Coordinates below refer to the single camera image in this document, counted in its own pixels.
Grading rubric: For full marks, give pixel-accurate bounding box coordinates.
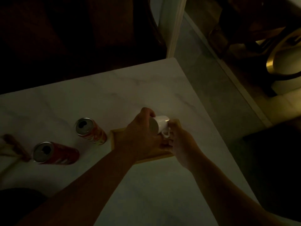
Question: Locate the person's right hand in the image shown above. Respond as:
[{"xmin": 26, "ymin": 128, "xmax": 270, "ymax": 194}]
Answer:
[{"xmin": 164, "ymin": 119, "xmax": 205, "ymax": 171}]

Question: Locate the person's left hand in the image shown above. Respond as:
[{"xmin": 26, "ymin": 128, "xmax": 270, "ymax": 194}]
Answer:
[{"xmin": 114, "ymin": 107, "xmax": 174, "ymax": 164}]

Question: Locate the white ceramic cup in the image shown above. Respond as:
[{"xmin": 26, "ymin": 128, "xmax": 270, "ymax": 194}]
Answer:
[{"xmin": 149, "ymin": 115, "xmax": 172, "ymax": 139}]

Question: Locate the person's right forearm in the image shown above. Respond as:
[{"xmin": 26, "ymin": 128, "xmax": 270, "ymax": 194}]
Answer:
[{"xmin": 186, "ymin": 152, "xmax": 291, "ymax": 226}]

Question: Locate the person's left forearm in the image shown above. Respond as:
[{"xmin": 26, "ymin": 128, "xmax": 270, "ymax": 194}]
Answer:
[{"xmin": 16, "ymin": 145, "xmax": 137, "ymax": 226}]

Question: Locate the wooden tray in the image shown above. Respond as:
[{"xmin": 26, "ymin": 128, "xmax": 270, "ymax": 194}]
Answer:
[{"xmin": 110, "ymin": 128, "xmax": 176, "ymax": 165}]

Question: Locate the orange drink can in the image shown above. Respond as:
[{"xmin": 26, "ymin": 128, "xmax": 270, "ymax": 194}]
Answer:
[{"xmin": 75, "ymin": 118, "xmax": 108, "ymax": 146}]

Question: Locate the red drink can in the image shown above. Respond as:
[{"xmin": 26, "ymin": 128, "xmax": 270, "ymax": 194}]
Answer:
[{"xmin": 33, "ymin": 142, "xmax": 80, "ymax": 165}]

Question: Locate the dark furniture piece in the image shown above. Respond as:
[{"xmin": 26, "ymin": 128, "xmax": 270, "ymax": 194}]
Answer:
[{"xmin": 207, "ymin": 0, "xmax": 301, "ymax": 59}]

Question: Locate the gold-rimmed round seat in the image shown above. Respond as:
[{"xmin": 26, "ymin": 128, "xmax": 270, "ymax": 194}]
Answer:
[{"xmin": 265, "ymin": 28, "xmax": 301, "ymax": 81}]

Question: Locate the person's dark clothing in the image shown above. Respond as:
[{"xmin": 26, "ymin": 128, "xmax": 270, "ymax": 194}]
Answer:
[{"xmin": 0, "ymin": 188, "xmax": 49, "ymax": 226}]

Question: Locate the white door frame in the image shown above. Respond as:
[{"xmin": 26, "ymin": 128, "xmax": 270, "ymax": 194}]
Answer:
[{"xmin": 150, "ymin": 0, "xmax": 187, "ymax": 59}]

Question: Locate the brown wooden handle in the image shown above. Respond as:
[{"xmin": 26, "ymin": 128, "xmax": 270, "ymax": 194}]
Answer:
[{"xmin": 2, "ymin": 134, "xmax": 31, "ymax": 162}]

